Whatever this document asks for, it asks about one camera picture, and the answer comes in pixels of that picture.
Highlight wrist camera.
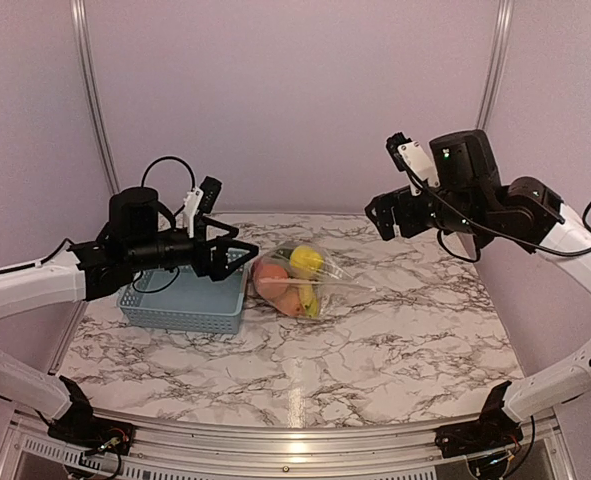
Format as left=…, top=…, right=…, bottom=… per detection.
left=386, top=129, right=501, bottom=197
left=108, top=175, right=224, bottom=246

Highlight yellow toy lemon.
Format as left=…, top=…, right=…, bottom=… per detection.
left=289, top=245, right=324, bottom=279

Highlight aluminium front rail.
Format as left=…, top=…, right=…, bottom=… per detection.
left=0, top=394, right=579, bottom=480

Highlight orange toy fruit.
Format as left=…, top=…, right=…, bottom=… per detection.
left=253, top=263, right=289, bottom=297

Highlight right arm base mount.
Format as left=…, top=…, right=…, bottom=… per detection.
left=435, top=421, right=523, bottom=458

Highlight right aluminium frame post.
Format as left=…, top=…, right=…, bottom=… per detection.
left=476, top=0, right=515, bottom=130

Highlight yellow toy bananas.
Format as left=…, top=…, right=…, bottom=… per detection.
left=298, top=284, right=319, bottom=318

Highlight grey plastic basket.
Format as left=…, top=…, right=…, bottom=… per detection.
left=117, top=265, right=248, bottom=334

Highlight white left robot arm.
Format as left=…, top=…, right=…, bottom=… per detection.
left=0, top=218, right=259, bottom=445

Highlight green orange toy mango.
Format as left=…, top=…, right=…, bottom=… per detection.
left=274, top=288, right=304, bottom=317

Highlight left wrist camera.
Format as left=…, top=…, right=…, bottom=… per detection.
left=108, top=175, right=224, bottom=246

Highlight clear zip top bag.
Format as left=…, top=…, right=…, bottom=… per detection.
left=251, top=241, right=374, bottom=321

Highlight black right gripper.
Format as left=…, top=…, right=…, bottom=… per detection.
left=367, top=183, right=492, bottom=239

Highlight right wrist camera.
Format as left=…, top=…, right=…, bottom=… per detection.
left=386, top=129, right=501, bottom=197

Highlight left aluminium frame post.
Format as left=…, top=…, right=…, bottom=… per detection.
left=70, top=0, right=120, bottom=194

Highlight aluminium frame post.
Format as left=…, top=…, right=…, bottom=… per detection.
left=70, top=0, right=120, bottom=194
left=476, top=0, right=515, bottom=130

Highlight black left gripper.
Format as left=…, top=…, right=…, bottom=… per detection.
left=126, top=216, right=258, bottom=280

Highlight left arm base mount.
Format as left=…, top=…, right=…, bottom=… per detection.
left=48, top=417, right=135, bottom=456

